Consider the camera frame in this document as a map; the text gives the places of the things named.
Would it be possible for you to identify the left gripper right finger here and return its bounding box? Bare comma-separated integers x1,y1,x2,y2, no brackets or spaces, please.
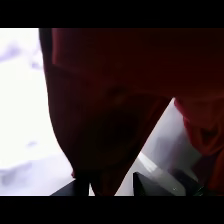
132,171,175,197

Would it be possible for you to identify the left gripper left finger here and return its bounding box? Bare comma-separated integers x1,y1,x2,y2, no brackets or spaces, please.
49,177,91,197

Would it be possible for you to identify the red garment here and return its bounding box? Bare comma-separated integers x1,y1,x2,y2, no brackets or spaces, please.
38,27,224,197

